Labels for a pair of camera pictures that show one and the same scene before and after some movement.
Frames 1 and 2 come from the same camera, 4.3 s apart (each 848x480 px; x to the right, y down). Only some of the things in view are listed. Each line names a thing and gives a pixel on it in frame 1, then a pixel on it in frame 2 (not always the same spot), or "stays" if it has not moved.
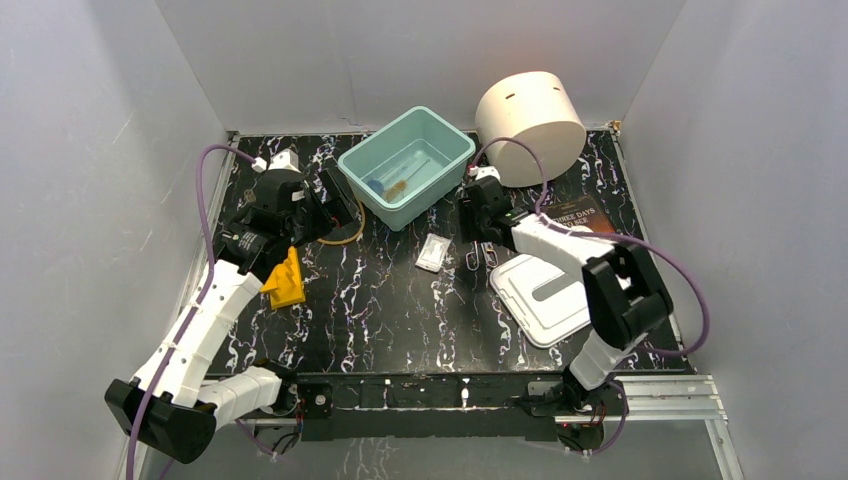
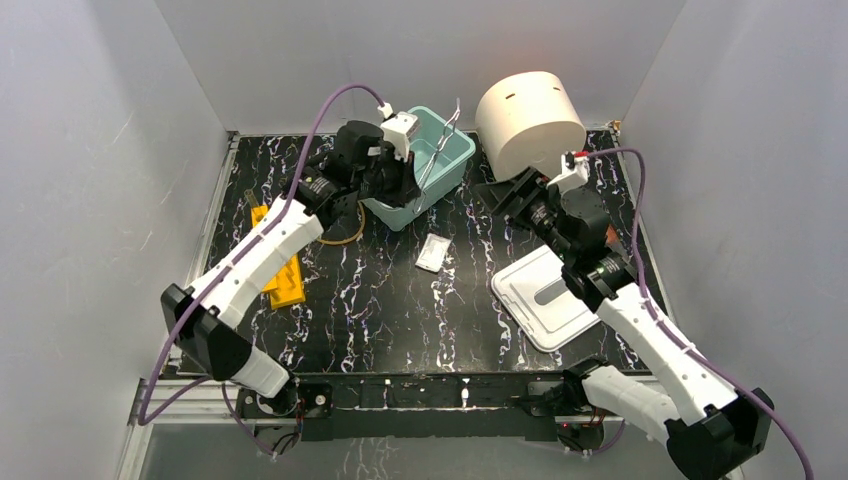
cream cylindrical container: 535,107 stays
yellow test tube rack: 284,283 stays
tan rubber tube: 354,237 stays
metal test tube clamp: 472,260 → 448,130
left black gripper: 321,201 → 395,177
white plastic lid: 548,299 stays
